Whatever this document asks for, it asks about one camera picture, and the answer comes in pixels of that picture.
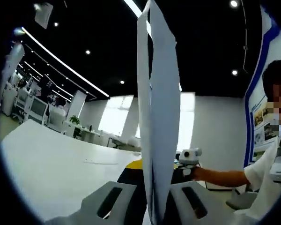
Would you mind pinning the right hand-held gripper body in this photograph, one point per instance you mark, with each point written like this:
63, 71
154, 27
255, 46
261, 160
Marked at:
196, 153

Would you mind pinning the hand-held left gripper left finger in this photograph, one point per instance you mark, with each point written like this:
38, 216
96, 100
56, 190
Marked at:
90, 207

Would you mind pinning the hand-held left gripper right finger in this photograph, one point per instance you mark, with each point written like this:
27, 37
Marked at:
215, 207

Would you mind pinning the white table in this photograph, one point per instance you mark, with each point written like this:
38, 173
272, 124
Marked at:
61, 164

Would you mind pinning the potted green plant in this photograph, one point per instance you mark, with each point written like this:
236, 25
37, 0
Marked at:
74, 119

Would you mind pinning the white mesh office chair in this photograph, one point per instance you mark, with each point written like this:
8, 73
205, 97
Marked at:
39, 109

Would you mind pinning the person's head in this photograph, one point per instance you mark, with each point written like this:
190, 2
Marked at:
275, 72

